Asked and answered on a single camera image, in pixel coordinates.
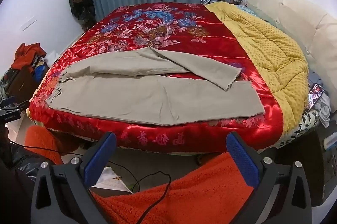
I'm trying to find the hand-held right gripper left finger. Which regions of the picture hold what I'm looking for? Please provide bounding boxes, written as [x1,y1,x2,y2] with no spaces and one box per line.
[31,131,117,224]

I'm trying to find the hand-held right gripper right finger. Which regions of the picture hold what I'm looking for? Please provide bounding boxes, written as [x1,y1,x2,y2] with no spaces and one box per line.
[226,131,314,224]

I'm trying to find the beige fringed cloth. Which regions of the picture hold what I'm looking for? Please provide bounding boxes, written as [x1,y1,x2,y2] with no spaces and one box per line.
[46,47,265,126]

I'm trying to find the white paper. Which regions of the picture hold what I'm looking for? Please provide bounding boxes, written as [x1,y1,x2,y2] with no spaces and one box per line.
[96,166,132,194]

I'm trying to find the orange fleece trousers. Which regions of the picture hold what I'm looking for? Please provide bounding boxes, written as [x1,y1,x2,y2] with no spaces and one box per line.
[25,125,256,224]

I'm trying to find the red-orange garment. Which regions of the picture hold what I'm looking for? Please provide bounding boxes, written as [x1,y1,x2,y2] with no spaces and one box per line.
[11,42,46,73]

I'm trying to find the black white floral sheet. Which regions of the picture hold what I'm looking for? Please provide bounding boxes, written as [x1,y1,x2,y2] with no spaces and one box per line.
[274,108,322,148]

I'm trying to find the grey white cloth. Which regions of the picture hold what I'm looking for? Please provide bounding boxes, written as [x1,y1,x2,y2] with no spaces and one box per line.
[313,95,331,127]

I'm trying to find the smartphone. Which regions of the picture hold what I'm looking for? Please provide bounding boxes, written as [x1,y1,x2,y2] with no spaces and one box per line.
[308,83,324,110]

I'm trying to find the yellow dotted quilt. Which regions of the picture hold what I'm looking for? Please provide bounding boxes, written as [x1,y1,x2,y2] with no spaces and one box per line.
[205,1,309,144]

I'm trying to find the red floral satin blanket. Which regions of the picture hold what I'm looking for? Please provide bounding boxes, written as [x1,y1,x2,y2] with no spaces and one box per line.
[28,2,285,155]

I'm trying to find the light blue sheet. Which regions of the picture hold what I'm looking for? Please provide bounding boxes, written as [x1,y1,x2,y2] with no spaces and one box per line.
[237,3,269,23]

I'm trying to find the cream padded headboard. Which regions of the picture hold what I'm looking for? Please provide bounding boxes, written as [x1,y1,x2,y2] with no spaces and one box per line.
[246,0,337,119]

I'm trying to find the black cable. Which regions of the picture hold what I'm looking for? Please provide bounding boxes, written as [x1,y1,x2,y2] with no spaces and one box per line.
[11,142,172,224]

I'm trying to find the white wall plate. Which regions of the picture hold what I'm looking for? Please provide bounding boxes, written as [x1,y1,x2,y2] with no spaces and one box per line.
[22,16,36,31]

